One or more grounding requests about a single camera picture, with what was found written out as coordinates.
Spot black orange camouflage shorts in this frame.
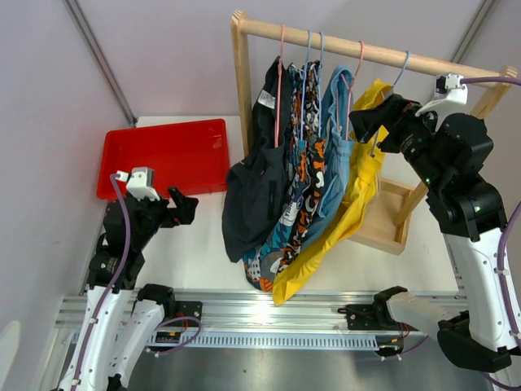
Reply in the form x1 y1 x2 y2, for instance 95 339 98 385
278 60 325 272

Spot yellow shorts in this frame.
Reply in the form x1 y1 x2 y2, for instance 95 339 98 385
271 78 392 307

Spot light blue shorts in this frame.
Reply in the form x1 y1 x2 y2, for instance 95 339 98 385
301 65 354 250

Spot wooden clothes rack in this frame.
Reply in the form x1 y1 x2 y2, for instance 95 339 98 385
230 10 518 255

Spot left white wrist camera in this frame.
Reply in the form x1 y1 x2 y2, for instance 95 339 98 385
116 167 160 201

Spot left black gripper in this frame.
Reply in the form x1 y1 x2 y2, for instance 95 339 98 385
133 186 198 248

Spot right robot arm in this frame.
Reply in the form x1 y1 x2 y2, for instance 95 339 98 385
349 94 520 373

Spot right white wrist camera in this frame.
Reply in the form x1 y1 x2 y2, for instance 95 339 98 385
415 72 468 121

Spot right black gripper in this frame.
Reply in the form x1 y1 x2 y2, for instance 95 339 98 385
348 94 447 191

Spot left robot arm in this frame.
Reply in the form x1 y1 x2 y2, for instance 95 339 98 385
57 187 200 390

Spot dark navy shorts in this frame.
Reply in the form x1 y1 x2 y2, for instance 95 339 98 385
221 58 291 263

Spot teal cartoon print shorts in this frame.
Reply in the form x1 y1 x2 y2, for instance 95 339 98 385
242 62 314 293

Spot aluminium mounting rail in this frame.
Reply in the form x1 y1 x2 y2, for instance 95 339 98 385
55 287 473 352

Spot red plastic bin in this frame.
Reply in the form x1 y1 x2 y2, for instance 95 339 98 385
96 118 230 200

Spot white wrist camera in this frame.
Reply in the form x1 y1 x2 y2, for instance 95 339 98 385
415 72 468 121
116 167 160 201

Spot blue hanger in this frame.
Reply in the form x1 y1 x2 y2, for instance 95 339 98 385
299 30 312 140
317 31 324 138
370 50 411 158

